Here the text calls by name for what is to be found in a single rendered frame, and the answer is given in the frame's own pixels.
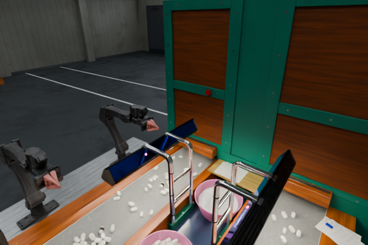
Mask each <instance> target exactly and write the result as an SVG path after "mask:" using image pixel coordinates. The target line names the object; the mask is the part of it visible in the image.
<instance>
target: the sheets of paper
mask: <svg viewBox="0 0 368 245"><path fill-rule="evenodd" d="M231 170H232V164H230V163H229V162H223V163H222V164H221V165H220V166H219V167H218V168H217V169H216V170H215V171H214V172H215V173H217V174H219V175H221V176H224V177H226V178H228V179H231ZM248 172H249V171H247V170H244V169H242V168H240V167H237V176H236V182H237V183H239V182H240V181H241V180H242V179H243V178H244V176H245V175H246V174H247V173H248Z"/></svg>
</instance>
